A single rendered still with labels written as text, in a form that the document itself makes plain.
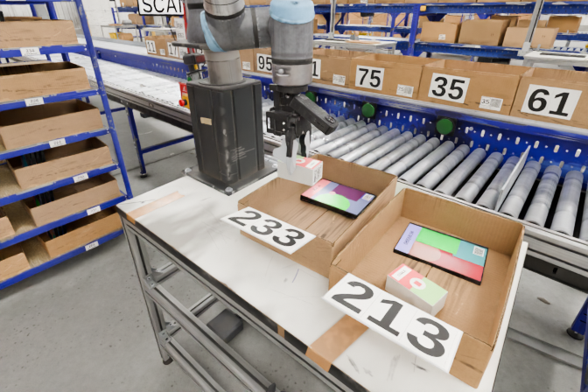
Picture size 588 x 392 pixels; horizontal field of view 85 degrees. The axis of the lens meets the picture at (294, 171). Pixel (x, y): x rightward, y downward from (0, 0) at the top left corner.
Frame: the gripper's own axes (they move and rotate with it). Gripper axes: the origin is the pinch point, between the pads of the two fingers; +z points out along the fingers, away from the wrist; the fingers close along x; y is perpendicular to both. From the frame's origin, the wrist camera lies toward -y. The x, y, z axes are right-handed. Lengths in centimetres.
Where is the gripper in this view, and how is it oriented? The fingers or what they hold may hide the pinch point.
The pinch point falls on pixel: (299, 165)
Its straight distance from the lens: 80.7
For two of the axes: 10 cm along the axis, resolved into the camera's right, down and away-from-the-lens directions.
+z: 0.0, 8.9, 4.5
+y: -8.7, -2.2, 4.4
